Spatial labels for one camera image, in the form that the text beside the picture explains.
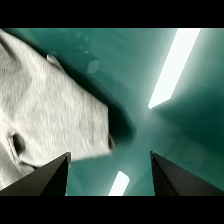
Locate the grey T-shirt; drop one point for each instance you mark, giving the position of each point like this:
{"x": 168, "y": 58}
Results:
{"x": 46, "y": 110}

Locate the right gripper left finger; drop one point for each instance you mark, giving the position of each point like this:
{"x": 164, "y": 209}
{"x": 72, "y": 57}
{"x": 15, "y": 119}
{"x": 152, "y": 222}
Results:
{"x": 50, "y": 180}

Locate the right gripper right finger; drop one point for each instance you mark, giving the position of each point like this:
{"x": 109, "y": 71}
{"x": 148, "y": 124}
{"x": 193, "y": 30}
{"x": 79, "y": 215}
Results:
{"x": 170, "y": 180}

